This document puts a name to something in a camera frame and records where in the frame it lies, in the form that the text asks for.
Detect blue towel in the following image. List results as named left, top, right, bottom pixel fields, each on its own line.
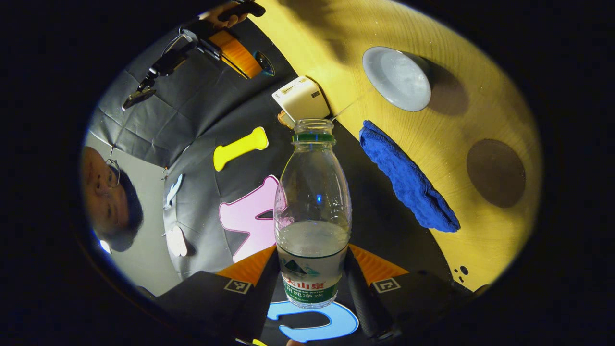
left=359, top=120, right=461, bottom=233

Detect clear plastic water bottle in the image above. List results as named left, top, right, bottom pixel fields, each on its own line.
left=273, top=118, right=353, bottom=309

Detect white toaster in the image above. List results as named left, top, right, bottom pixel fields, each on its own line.
left=271, top=75, right=331, bottom=124

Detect person's head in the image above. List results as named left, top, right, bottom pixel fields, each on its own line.
left=80, top=146, right=145, bottom=253

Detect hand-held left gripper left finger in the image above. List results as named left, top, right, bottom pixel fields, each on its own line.
left=155, top=245, right=281, bottom=344

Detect thin toaster cable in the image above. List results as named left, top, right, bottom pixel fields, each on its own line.
left=331, top=87, right=375, bottom=121

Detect eyeglasses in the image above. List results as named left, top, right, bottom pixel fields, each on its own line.
left=104, top=158, right=122, bottom=189

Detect round brown coaster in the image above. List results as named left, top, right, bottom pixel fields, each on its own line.
left=466, top=139, right=527, bottom=209

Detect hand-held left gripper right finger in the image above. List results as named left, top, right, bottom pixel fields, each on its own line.
left=343, top=244, right=475, bottom=341

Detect blue teacup lid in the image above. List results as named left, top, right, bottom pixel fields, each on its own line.
left=253, top=50, right=276, bottom=78

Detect white teacup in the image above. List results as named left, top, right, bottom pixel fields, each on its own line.
left=362, top=46, right=432, bottom=112

